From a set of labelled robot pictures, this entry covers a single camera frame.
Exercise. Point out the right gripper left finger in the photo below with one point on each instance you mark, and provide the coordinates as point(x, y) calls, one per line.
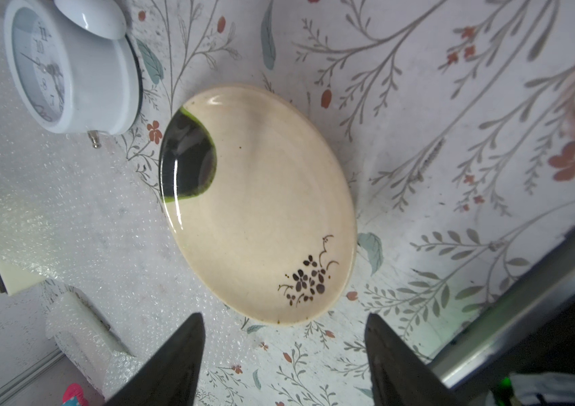
point(171, 375)

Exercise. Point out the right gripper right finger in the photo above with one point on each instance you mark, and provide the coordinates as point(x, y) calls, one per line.
point(398, 376)

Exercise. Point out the bubble wrap sheet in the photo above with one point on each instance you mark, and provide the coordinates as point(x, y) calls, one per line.
point(113, 282)

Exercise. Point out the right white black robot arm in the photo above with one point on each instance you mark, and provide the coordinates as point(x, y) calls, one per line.
point(539, 389)

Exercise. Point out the cream box with dark lid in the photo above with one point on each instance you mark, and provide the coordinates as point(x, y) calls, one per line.
point(14, 280)

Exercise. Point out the small white round clock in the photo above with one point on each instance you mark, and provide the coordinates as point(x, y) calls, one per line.
point(73, 65)

